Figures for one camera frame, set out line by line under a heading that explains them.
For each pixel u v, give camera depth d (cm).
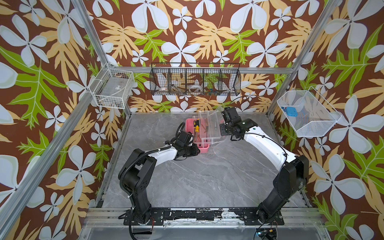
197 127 97
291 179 45
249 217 74
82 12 69
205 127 95
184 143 75
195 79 98
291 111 86
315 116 78
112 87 86
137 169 51
